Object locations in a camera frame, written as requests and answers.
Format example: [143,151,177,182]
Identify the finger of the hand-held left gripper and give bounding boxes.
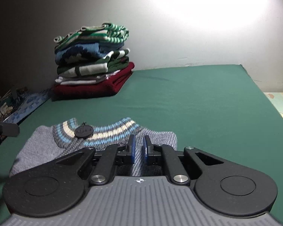
[0,122,20,137]

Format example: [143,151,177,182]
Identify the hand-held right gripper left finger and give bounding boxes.
[55,134,136,185]

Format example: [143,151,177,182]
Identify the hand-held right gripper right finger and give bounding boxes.
[143,135,224,184]

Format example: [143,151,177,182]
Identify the grey blue knit sweater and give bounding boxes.
[9,117,178,177]

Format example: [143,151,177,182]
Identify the white gloves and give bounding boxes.
[0,101,13,119]

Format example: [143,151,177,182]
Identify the blue patterned towel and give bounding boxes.
[3,88,53,125]

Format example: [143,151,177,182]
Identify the black round clothing tag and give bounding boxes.
[74,122,94,139]

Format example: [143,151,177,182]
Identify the green table cloth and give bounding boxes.
[0,64,283,226]

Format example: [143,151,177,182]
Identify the dark red folded sweater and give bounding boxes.
[52,62,135,100]

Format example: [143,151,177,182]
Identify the pale lavender folded garment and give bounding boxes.
[55,70,121,86]

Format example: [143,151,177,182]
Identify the green and white folded garment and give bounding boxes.
[57,48,131,77]

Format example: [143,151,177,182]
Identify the blue patterned folded sweater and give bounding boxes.
[55,42,125,65]

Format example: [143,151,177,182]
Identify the green white striped folded garment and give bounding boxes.
[54,22,130,50]

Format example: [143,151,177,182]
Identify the printed bed sheet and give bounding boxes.
[264,91,283,132]

